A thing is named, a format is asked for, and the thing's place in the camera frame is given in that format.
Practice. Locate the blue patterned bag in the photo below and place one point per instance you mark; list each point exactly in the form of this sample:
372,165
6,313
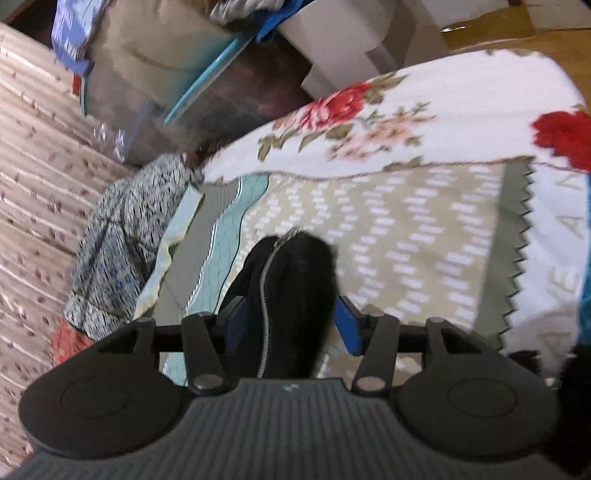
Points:
74,27

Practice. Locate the black and white speckled cloth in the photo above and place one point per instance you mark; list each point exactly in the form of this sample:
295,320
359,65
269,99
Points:
124,230

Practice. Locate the clear storage box teal lid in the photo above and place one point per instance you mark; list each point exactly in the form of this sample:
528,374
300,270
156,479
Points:
129,115

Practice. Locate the grey cloth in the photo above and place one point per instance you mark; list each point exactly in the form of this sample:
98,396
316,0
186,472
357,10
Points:
244,9

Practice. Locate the beige patterned quilt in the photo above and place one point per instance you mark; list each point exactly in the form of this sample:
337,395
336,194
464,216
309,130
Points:
406,240

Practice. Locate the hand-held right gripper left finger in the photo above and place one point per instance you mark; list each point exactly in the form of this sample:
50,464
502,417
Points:
234,321

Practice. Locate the white cardboard box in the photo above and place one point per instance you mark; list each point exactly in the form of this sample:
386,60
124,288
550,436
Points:
351,41

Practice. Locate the brown cushion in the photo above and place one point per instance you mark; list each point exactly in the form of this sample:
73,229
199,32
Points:
147,41

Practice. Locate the red patterned cloth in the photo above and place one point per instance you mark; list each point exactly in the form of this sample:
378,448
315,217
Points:
69,344

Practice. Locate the pink striped fabric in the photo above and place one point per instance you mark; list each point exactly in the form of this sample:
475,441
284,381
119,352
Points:
37,184

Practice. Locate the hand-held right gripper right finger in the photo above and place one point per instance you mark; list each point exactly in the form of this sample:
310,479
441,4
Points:
347,328

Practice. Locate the white floral blanket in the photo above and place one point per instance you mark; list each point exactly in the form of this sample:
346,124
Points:
461,115

